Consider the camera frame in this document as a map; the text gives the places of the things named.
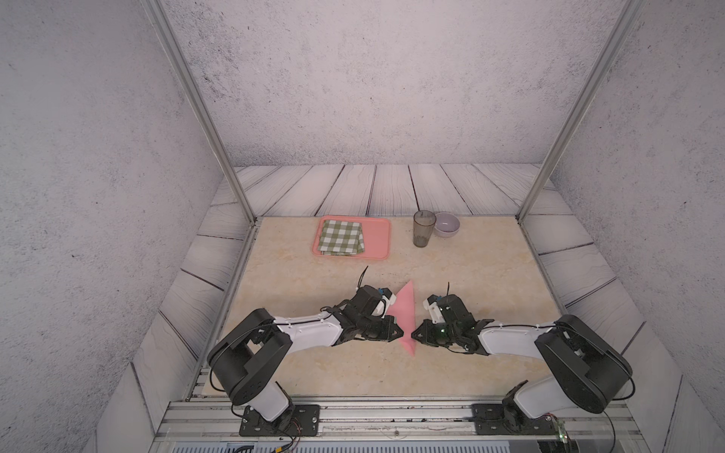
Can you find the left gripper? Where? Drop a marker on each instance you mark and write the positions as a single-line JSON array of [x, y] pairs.
[[387, 334]]

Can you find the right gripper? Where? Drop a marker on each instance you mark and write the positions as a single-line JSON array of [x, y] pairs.
[[425, 328]]

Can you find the pink square paper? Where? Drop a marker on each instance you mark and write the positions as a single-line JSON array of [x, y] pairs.
[[403, 311]]

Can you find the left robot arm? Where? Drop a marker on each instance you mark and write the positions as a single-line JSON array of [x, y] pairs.
[[243, 363]]

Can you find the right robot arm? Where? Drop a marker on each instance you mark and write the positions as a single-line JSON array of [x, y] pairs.
[[586, 372]]

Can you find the pink plastic tray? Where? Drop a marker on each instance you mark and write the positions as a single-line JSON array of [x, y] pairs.
[[377, 234]]

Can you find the green checkered cloth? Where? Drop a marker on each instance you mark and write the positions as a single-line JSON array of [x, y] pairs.
[[341, 238]]

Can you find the small lavender bowl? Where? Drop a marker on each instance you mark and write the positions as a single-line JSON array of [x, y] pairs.
[[447, 225]]

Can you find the translucent grey plastic cup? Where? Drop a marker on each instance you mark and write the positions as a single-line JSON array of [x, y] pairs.
[[423, 226]]

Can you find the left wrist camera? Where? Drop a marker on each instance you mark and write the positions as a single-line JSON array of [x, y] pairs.
[[388, 299]]

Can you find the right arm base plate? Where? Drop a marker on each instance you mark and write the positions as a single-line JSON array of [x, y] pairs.
[[499, 419]]

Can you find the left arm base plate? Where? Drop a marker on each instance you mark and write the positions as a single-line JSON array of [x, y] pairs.
[[278, 420]]

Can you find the aluminium front rail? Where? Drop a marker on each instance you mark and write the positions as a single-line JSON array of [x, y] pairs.
[[394, 424]]

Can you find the left aluminium frame post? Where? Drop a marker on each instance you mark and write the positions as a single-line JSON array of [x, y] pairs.
[[170, 44]]

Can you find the aluminium frame post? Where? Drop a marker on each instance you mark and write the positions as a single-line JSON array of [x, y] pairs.
[[170, 44], [622, 28]]

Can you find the right aluminium frame post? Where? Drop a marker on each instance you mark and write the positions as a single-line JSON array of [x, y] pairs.
[[622, 28]]

